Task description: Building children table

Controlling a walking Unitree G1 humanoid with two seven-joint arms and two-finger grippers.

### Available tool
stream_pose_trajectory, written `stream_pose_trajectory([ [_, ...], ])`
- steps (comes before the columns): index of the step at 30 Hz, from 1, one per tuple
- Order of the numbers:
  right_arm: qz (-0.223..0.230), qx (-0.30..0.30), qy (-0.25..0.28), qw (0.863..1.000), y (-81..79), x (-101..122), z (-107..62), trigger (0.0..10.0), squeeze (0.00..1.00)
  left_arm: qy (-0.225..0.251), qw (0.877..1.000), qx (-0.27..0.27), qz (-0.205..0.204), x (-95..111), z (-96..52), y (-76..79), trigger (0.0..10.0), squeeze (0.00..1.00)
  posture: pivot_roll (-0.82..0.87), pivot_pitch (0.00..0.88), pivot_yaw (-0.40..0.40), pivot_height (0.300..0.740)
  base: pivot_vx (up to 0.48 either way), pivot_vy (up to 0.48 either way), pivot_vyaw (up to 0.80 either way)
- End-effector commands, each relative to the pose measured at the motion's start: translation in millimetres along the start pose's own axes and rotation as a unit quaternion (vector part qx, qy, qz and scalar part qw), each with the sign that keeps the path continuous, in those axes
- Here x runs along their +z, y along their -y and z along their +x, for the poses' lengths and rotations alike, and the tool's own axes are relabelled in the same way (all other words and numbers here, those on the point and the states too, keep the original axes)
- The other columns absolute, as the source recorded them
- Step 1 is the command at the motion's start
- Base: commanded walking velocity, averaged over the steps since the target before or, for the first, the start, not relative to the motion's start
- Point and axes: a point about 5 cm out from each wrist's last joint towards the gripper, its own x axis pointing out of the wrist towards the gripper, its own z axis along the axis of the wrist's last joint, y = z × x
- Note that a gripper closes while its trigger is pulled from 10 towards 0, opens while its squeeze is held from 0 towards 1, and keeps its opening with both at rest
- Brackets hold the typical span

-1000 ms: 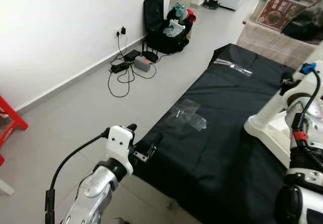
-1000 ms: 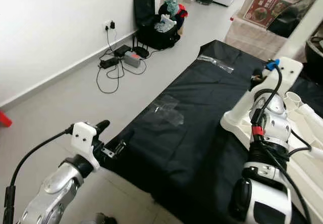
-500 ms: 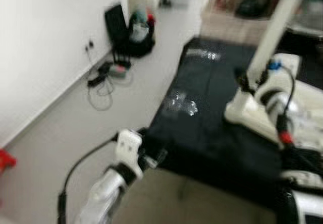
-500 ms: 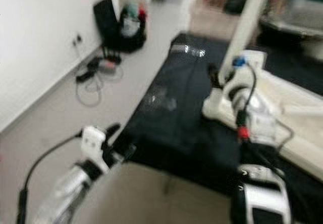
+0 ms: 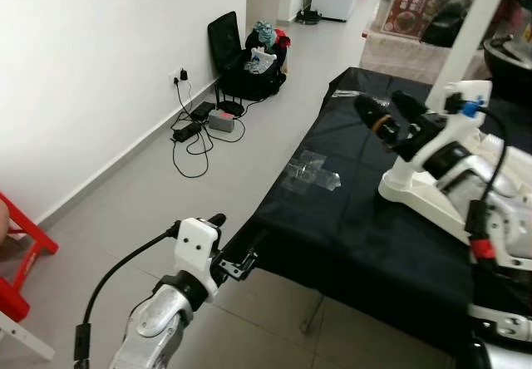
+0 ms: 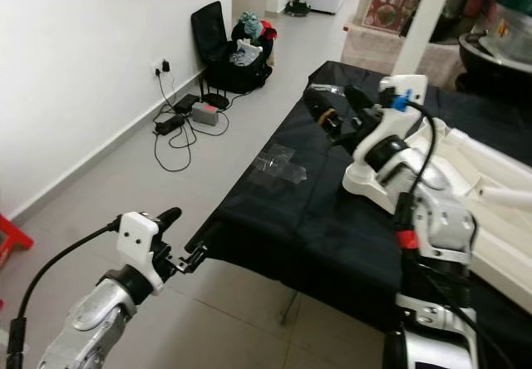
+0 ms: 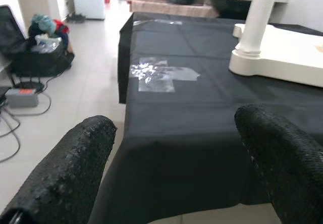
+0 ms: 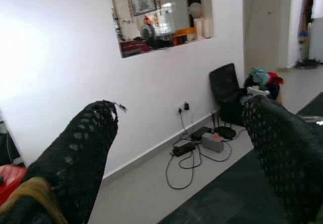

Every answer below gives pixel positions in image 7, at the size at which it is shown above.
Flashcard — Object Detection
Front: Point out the clear plastic wrap bundle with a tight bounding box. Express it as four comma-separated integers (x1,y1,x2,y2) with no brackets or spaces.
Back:
31,34,63,53

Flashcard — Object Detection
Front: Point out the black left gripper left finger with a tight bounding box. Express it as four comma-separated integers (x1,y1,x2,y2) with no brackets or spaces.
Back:
0,115,118,224

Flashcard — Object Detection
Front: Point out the grey box red label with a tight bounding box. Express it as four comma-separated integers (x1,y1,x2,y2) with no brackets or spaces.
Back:
5,87,39,108

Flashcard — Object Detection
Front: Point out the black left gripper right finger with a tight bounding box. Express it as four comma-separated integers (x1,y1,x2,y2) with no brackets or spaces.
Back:
234,104,323,224

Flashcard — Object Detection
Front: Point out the teal plush toy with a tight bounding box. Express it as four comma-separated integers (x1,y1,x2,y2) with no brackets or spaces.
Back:
32,14,57,34

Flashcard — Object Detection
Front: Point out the white plastic table top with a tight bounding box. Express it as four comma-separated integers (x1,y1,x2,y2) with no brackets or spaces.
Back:
228,23,323,88

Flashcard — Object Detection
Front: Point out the black open duffel bag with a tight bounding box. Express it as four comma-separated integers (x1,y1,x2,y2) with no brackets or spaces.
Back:
11,38,75,78

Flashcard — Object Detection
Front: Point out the black chair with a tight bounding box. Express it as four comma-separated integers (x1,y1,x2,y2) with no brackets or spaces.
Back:
0,5,28,58

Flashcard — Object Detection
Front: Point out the black floor cable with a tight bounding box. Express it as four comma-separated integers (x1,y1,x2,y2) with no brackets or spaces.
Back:
0,75,72,163

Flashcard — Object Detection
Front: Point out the red cloth item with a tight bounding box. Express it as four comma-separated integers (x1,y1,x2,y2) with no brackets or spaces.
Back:
53,19,70,34

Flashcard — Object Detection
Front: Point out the black table cloth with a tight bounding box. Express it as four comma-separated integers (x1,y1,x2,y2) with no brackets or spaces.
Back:
88,11,323,224

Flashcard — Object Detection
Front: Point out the clear tape strip patch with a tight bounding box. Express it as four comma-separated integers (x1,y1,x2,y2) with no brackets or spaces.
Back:
132,19,183,27

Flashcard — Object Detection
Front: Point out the white plastic table leg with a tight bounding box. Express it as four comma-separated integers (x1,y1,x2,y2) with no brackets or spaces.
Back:
236,0,282,56

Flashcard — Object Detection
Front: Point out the clear tape cross patch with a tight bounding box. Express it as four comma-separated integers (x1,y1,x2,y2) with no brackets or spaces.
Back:
130,57,201,93

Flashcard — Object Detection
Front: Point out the black round tub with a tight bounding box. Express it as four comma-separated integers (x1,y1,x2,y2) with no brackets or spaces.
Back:
206,0,253,20

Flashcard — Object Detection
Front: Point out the beige cloth cover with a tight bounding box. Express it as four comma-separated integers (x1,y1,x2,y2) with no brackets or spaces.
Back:
128,0,218,18

